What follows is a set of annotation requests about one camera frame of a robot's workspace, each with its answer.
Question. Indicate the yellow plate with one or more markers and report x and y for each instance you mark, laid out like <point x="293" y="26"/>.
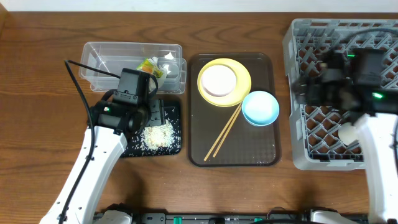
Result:
<point x="242" y="88"/>

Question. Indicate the white green cup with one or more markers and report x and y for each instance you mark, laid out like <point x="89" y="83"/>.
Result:
<point x="347" y="133"/>

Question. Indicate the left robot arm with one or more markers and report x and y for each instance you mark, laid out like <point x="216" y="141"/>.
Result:
<point x="112" y="122"/>

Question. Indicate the light blue bowl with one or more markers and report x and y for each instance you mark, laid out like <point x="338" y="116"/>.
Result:
<point x="260" y="108"/>

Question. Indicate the green snack wrapper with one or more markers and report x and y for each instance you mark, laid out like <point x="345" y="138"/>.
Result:
<point x="150" y="65"/>

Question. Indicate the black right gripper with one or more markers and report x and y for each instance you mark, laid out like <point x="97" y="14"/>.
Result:
<point x="306" y="92"/>

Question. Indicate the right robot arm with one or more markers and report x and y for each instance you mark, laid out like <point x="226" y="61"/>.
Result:
<point x="353" y="84"/>

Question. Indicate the brown serving tray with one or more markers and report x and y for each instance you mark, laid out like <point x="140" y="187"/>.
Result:
<point x="246" y="145"/>

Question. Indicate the black waste tray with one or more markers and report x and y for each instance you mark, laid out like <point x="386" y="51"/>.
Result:
<point x="135" y="147"/>

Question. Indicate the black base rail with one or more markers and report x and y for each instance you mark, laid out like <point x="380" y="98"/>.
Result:
<point x="114" y="216"/>

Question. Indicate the clear plastic waste bin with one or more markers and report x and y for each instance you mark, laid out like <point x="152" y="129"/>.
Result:
<point x="112" y="57"/>

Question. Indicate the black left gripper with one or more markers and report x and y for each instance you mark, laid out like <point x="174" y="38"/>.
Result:
<point x="157" y="112"/>

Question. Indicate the wooden chopstick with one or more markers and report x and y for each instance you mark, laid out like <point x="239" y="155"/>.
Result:
<point x="227" y="129"/>
<point x="213" y="147"/>

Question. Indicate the grey dishwasher rack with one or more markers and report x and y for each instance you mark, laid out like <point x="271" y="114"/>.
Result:
<point x="314" y="130"/>

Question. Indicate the rice leftovers pile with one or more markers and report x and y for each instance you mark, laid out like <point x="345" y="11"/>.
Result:
<point x="158" y="136"/>

